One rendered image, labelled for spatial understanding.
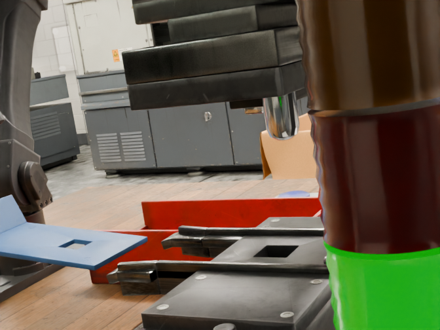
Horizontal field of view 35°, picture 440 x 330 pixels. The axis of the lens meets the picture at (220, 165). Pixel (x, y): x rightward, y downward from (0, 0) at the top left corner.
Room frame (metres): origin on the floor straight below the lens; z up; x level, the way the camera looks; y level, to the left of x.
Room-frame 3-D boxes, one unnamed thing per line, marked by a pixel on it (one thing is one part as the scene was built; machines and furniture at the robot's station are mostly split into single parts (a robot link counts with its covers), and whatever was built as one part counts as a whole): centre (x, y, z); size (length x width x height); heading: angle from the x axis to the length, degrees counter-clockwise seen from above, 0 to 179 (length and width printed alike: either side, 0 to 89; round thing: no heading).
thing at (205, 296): (0.47, -0.03, 0.98); 0.20 x 0.10 x 0.01; 151
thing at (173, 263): (0.46, 0.00, 0.98); 0.13 x 0.01 x 0.03; 61
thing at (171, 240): (0.56, 0.02, 0.98); 0.07 x 0.02 x 0.01; 61
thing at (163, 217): (0.72, 0.02, 0.93); 0.25 x 0.12 x 0.06; 61
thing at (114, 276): (0.49, 0.06, 0.98); 0.07 x 0.02 x 0.01; 61
